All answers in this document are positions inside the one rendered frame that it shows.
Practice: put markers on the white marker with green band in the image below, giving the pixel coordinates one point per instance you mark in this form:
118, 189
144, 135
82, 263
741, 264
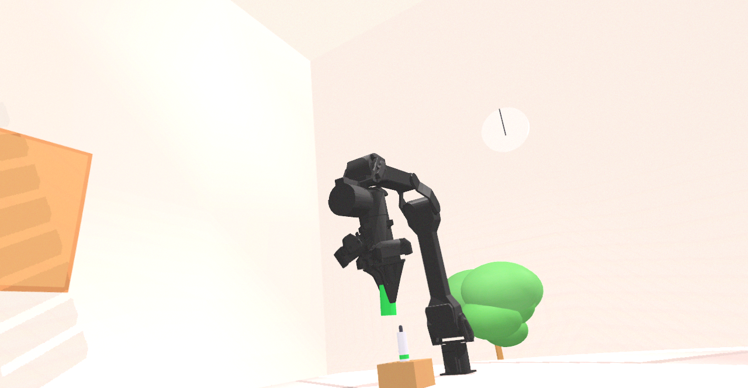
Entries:
402, 345

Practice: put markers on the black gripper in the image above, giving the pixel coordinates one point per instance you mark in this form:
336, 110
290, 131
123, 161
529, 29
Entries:
384, 262

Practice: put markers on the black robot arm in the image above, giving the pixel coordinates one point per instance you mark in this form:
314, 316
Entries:
353, 196

